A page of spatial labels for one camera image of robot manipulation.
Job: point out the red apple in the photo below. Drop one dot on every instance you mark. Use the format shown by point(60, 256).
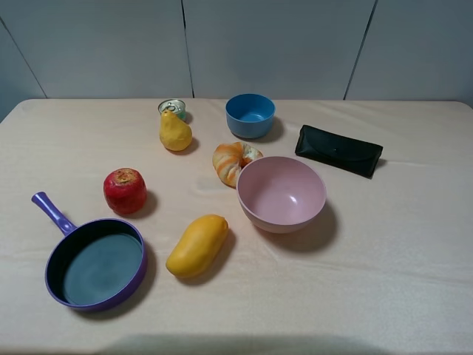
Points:
point(125, 191)

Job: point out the pink bowl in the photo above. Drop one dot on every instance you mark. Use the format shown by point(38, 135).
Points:
point(280, 194)

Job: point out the blue bowl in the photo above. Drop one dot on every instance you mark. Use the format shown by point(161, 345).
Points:
point(250, 115)

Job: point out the yellow mango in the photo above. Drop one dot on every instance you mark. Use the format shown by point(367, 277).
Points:
point(198, 246)

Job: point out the yellow pear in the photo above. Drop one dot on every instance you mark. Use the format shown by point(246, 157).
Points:
point(175, 134)

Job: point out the small tin can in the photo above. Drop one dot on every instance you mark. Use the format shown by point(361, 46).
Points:
point(177, 106)

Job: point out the black glasses case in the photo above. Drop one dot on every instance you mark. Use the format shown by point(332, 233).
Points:
point(349, 154)

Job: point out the purple frying pan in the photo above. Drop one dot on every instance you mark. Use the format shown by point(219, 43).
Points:
point(96, 266)

